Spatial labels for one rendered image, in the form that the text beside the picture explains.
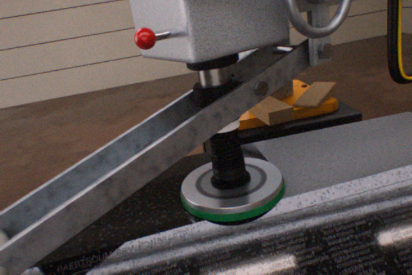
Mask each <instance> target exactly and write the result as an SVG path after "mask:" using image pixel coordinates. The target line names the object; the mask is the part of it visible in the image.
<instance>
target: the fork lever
mask: <svg viewBox="0 0 412 275"><path fill-rule="evenodd" d="M332 53H333V47H332V44H330V43H322V45H321V47H320V48H319V55H320V59H329V58H330V56H331V55H332ZM310 66H311V65H310V51H309V41H308V38H307V39H306V40H305V41H303V42H301V43H300V44H286V40H285V41H283V42H280V43H275V44H270V45H268V46H266V47H262V48H258V49H255V50H252V51H251V52H249V53H248V54H246V55H245V56H243V57H242V58H240V59H239V61H237V63H235V64H233V65H230V69H231V73H233V74H234V76H235V77H237V79H239V81H240V82H242V81H243V80H245V81H244V82H243V83H242V84H240V85H238V86H237V87H235V88H234V89H233V90H231V91H229V92H228V93H226V94H225V95H224V96H222V97H220V98H219V99H218V100H216V101H215V102H213V103H212V104H210V105H209V106H207V107H206V108H204V109H203V110H201V111H200V107H199V106H197V105H196V103H195V98H194V92H193V89H192V90H191V91H189V92H187V93H185V94H184V95H182V96H181V97H179V98H177V99H176V100H174V101H173V102H171V103H170V104H168V105H166V106H165V107H164V108H162V109H160V110H159V111H157V112H156V113H154V114H152V115H151V116H150V117H148V118H146V119H145V120H143V121H141V122H140V123H139V124H137V125H135V126H133V127H132V128H130V129H129V130H127V131H125V132H124V133H123V134H121V135H119V137H117V138H116V139H114V140H112V141H111V142H109V143H108V144H106V145H105V146H102V147H101V148H99V149H98V150H96V151H95V152H93V153H92V154H90V155H88V156H87V157H86V158H83V159H82V160H81V161H79V162H77V163H76V164H73V165H72V166H71V167H69V168H67V169H66V170H64V171H63V172H62V173H61V174H59V175H58V176H56V177H55V178H52V179H51V180H49V181H47V182H46V183H45V184H43V185H42V186H40V187H38V188H37V189H35V190H34V191H32V192H30V193H28V194H27V195H25V196H24V197H22V198H21V199H20V200H18V201H17V202H16V203H14V204H12V205H10V206H8V207H7V208H6V209H3V210H2V211H1V212H0V229H1V230H4V231H5V232H6V233H7V235H8V237H9V239H10V240H8V241H7V242H6V243H4V244H2V246H0V267H4V268H6V269H7V270H8V272H9V275H20V274H22V273H23V272H25V271H26V270H28V269H29V268H30V267H32V266H33V265H35V264H36V263H37V262H39V261H40V260H42V258H44V257H45V256H47V255H49V253H51V252H52V251H54V250H55V249H56V248H58V247H60V246H61V245H62V244H63V243H66V242H67V241H68V240H70V239H71V238H72V237H73V236H75V235H76V234H77V233H78V232H80V231H81V230H83V229H84V228H85V227H87V226H89V225H90V224H92V223H93V222H94V221H96V220H97V219H99V218H100V217H101V216H103V215H104V214H105V213H106V212H108V211H109V210H110V209H112V208H114V207H115V206H116V205H118V204H119V203H120V202H122V201H123V200H125V199H126V198H127V197H129V196H130V195H132V194H133V193H134V192H136V191H137V190H139V189H140V188H141V187H143V186H144V185H146V183H148V182H150V181H151V180H152V179H153V178H155V177H156V176H158V175H159V174H160V173H162V172H163V171H165V170H166V169H167V168H169V167H170V166H172V165H173V164H174V163H176V162H177V161H179V160H180V159H181V158H183V157H184V156H185V155H188V154H189V153H190V152H191V151H193V150H195V149H196V148H197V147H198V146H200V145H202V144H203V143H204V142H206V141H207V140H208V139H209V138H211V136H213V135H214V134H216V133H217V132H218V131H220V130H221V129H223V128H224V127H225V126H227V125H228V124H230V123H231V122H232V121H234V120H235V119H237V118H238V117H239V116H241V115H242V114H244V113H246V112H247V111H248V110H250V109H251V108H253V107H254V106H255V105H256V104H258V103H259V102H261V101H262V100H263V99H265V98H267V97H268V96H269V95H271V94H272V93H273V92H275V91H276V90H278V89H279V88H281V87H282V86H283V85H284V84H286V83H287V82H288V81H290V80H291V79H293V78H294V77H295V76H296V75H298V74H300V73H301V72H302V71H303V70H305V69H307V67H310Z"/></svg>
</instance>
